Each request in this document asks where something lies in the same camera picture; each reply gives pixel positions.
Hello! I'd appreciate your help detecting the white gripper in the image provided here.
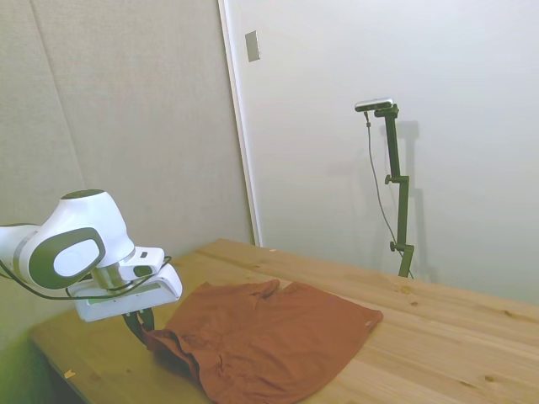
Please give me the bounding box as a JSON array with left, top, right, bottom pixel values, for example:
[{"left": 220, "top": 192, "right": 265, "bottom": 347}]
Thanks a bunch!
[{"left": 73, "top": 265, "right": 184, "bottom": 343}]

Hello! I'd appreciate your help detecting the rust red shirt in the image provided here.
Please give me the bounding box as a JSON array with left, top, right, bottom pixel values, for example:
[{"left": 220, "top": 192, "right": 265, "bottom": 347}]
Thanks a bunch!
[{"left": 141, "top": 279, "right": 384, "bottom": 404}]

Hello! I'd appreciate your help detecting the white door trim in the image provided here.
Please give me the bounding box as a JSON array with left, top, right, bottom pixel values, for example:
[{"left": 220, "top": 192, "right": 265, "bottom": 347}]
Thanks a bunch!
[{"left": 217, "top": 0, "right": 264, "bottom": 248}]

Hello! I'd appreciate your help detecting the dark green camera stand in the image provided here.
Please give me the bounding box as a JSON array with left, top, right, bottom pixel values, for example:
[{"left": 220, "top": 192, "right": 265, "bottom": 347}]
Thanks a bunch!
[{"left": 373, "top": 104, "right": 416, "bottom": 279}]

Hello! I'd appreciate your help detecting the grey wall plate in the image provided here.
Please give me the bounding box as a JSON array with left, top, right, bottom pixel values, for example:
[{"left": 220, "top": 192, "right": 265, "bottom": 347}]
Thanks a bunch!
[{"left": 244, "top": 29, "right": 261, "bottom": 63}]

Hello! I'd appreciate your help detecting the grey camera on stand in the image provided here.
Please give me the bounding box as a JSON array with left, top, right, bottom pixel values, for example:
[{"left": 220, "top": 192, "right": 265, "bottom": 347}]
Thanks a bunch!
[{"left": 354, "top": 98, "right": 396, "bottom": 113}]

